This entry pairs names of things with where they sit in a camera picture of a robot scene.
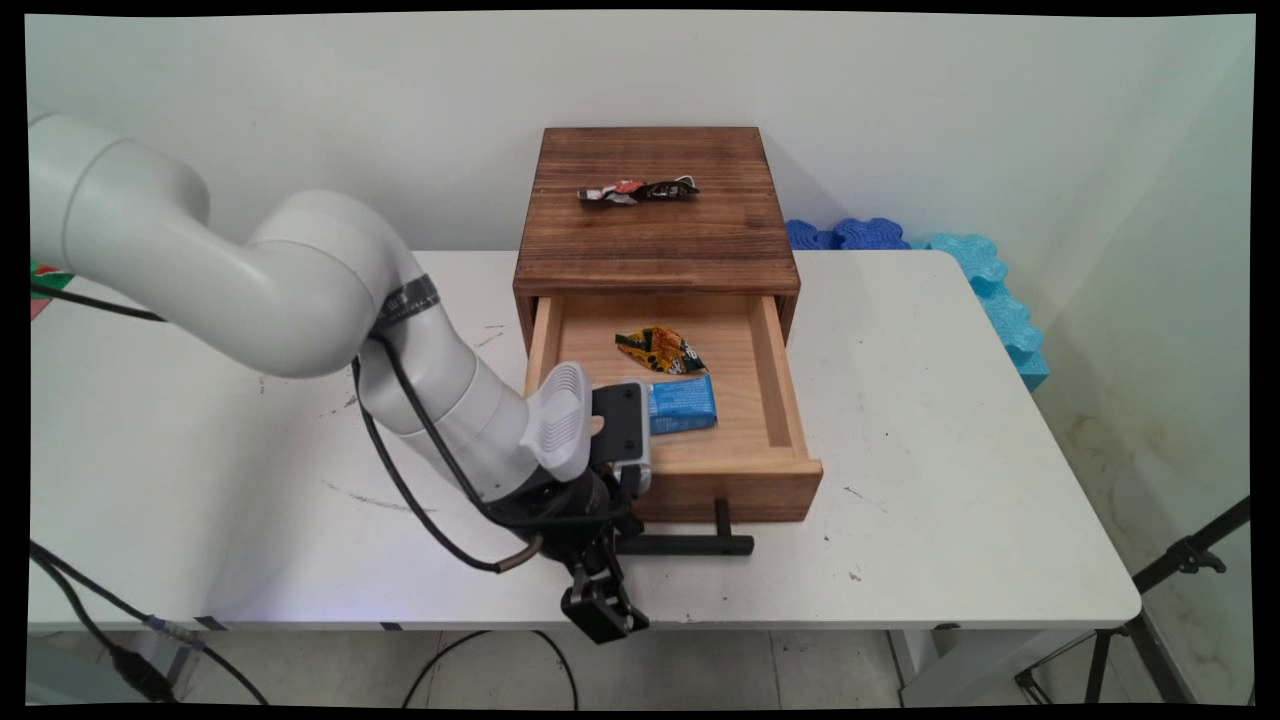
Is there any black looped floor cable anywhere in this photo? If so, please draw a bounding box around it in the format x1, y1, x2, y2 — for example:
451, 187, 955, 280
401, 629, 580, 712

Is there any light wooden drawer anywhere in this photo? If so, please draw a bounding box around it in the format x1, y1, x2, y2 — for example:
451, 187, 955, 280
524, 293, 825, 525

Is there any dark wooden cabinet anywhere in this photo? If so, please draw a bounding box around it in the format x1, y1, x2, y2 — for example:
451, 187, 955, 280
512, 126, 802, 352

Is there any white table leg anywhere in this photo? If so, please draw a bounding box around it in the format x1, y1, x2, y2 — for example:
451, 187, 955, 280
888, 627, 1101, 708

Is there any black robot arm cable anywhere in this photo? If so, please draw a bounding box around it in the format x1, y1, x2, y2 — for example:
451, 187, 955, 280
349, 328, 635, 575

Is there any dark blue foam mat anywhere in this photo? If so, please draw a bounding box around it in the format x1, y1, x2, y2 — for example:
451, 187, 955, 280
784, 217, 913, 252

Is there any black bar drawer handle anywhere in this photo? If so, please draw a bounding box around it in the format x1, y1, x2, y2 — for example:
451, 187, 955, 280
610, 497, 756, 558

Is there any blue snack packet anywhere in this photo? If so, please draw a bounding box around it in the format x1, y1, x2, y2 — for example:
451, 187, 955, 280
647, 374, 720, 436

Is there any black tripod stand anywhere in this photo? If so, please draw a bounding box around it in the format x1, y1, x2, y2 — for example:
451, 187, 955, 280
1014, 496, 1252, 707

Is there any thin black cable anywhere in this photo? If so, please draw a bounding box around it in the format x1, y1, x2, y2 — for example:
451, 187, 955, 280
29, 284, 167, 324

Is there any red green object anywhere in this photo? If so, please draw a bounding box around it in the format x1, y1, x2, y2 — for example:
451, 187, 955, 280
29, 261, 77, 322

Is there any crumpled red black wrapper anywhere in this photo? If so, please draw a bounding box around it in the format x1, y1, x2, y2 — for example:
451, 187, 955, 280
577, 175, 701, 207

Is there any black floor cable with tape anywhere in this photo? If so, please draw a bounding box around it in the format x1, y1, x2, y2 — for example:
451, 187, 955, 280
28, 540, 271, 707

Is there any cyan foam mat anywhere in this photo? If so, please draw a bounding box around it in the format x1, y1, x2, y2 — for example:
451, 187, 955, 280
908, 232, 1052, 392

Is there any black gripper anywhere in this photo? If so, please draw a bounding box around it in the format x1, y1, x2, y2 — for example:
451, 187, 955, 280
494, 466, 652, 643

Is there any black silver wrist camera box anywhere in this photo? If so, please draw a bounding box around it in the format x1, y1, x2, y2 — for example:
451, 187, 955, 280
588, 380, 654, 498

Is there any green orange snack packet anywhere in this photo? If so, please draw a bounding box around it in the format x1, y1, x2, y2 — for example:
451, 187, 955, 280
614, 326, 708, 377

